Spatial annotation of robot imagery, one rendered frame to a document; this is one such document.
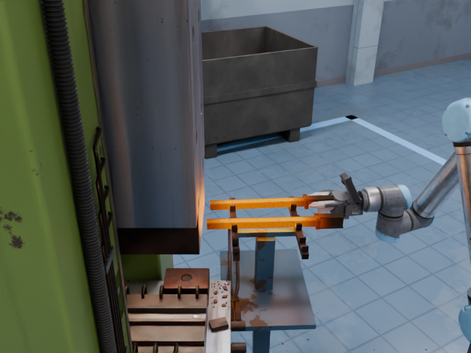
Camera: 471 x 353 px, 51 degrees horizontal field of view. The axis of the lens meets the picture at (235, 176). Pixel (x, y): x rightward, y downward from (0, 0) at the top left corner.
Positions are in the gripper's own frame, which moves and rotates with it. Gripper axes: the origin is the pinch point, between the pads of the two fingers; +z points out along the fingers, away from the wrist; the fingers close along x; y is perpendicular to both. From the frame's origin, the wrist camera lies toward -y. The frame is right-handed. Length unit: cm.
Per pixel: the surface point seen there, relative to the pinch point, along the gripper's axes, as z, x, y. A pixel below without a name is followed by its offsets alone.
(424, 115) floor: -216, 293, 98
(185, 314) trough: 48, -52, -4
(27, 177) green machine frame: 64, -95, -67
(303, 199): 2.6, -0.8, -0.7
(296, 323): 11.9, -31.3, 26.4
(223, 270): 31.1, -1.0, 26.4
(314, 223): 2.8, -14.0, 0.4
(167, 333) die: 52, -58, -4
